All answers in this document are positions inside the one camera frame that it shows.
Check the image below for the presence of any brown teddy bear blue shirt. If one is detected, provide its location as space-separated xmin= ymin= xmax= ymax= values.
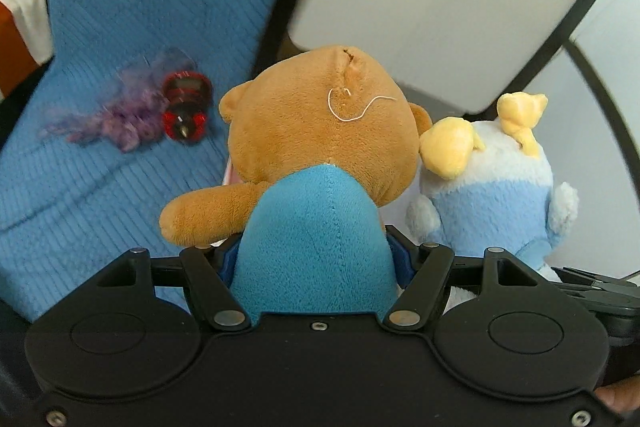
xmin=159 ymin=44 xmax=433 ymax=323

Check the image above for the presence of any small pink plush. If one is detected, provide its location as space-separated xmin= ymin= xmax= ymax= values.
xmin=222 ymin=159 xmax=246 ymax=188

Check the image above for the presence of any person's right hand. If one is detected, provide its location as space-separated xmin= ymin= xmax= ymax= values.
xmin=595 ymin=377 xmax=640 ymax=425

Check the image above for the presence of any striped red black blanket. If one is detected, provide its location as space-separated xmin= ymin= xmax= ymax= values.
xmin=0 ymin=0 xmax=53 ymax=98

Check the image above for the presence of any black curved tube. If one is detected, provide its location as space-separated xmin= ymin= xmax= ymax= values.
xmin=567 ymin=39 xmax=640 ymax=212

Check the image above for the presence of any purple fluffy toy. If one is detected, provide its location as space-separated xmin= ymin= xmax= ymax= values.
xmin=42 ymin=52 xmax=173 ymax=152

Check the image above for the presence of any blue white duck plush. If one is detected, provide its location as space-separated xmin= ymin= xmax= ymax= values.
xmin=407 ymin=92 xmax=581 ymax=313

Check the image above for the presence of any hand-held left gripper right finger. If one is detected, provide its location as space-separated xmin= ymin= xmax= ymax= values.
xmin=384 ymin=227 xmax=541 ymax=333

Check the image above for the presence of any red black toy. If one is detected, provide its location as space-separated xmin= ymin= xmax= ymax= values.
xmin=161 ymin=69 xmax=215 ymax=142

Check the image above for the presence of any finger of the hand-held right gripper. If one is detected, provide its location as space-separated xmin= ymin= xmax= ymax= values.
xmin=552 ymin=266 xmax=640 ymax=305

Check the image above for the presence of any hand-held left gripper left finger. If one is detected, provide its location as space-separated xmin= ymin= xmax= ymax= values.
xmin=92 ymin=242 xmax=251 ymax=333

